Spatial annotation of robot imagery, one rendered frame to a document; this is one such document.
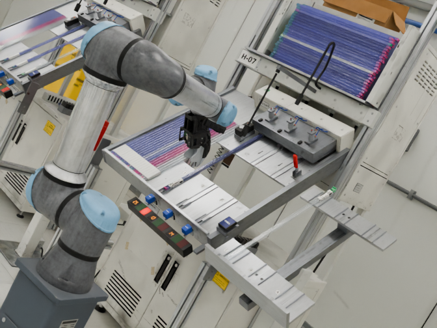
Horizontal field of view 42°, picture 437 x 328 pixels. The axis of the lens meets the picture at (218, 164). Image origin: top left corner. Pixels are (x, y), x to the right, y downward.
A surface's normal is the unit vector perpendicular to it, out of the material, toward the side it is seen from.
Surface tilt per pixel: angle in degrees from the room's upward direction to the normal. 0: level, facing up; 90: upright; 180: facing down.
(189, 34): 90
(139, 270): 90
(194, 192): 43
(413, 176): 90
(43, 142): 90
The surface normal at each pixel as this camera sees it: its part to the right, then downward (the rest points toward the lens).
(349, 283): -0.60, -0.22
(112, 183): 0.65, 0.44
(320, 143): -0.06, -0.79
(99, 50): -0.47, 0.03
